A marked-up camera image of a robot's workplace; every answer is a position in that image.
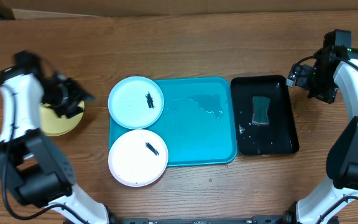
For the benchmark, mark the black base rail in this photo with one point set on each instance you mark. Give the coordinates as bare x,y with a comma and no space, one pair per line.
263,219

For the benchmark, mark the black rectangular tray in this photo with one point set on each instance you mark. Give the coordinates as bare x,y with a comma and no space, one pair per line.
279,136

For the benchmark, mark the white plate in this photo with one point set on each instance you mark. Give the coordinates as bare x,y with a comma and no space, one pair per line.
138,158

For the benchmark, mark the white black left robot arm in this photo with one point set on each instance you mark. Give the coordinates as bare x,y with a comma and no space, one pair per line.
35,175

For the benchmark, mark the green sponge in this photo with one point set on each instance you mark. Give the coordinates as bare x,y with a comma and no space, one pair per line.
260,110

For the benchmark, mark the teal plastic tray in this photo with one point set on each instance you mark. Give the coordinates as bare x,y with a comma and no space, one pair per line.
197,121

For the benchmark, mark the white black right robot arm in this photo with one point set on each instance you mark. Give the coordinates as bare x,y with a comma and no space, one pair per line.
340,186

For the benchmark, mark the light blue plate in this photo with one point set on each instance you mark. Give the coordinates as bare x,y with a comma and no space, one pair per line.
135,102

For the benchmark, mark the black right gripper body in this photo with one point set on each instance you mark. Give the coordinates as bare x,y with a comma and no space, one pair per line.
305,78

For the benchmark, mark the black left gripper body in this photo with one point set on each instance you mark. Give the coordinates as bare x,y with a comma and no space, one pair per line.
63,98

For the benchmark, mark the yellow plate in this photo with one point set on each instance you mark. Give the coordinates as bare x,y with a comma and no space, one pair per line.
52,125

